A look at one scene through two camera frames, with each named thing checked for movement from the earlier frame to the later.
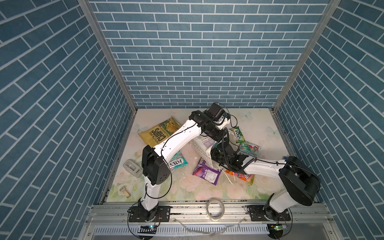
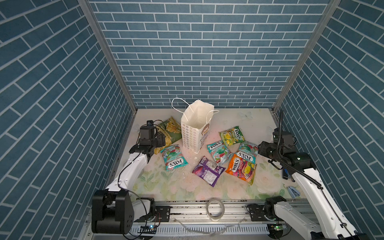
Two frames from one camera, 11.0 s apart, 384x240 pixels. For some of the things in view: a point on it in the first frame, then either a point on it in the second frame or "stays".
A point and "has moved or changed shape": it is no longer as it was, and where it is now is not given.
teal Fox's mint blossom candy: (250, 148) stays
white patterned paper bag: (201, 145) has moved or changed shape
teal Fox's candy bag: (177, 161) stays
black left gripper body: (214, 131) → (158, 141)
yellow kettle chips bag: (154, 136) stays
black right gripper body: (217, 157) → (269, 151)
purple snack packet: (207, 172) stays
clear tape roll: (213, 218) stays
